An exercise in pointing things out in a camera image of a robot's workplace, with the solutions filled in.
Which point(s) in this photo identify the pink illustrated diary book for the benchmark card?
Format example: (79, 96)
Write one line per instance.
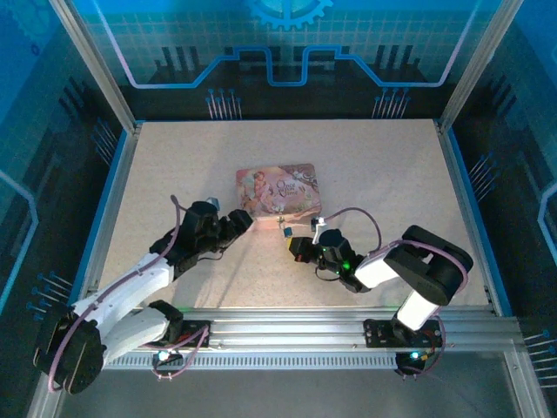
(278, 189)

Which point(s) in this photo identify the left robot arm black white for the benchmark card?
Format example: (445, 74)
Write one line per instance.
(122, 296)

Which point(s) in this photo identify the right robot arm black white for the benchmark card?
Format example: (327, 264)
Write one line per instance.
(418, 270)

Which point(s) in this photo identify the small lit connector board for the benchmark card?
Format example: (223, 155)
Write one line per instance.
(413, 357)
(165, 355)

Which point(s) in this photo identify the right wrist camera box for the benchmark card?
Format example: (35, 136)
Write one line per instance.
(320, 224)

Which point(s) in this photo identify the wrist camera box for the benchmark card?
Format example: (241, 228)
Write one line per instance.
(320, 224)
(212, 203)

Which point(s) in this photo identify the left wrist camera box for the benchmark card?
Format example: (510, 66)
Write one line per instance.
(212, 203)

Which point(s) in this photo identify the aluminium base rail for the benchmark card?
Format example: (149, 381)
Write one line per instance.
(283, 324)

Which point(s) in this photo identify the aluminium side rail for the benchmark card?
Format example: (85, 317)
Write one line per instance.
(454, 174)
(124, 165)

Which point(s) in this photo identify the aluminium frame post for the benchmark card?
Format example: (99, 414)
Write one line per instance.
(478, 65)
(95, 65)

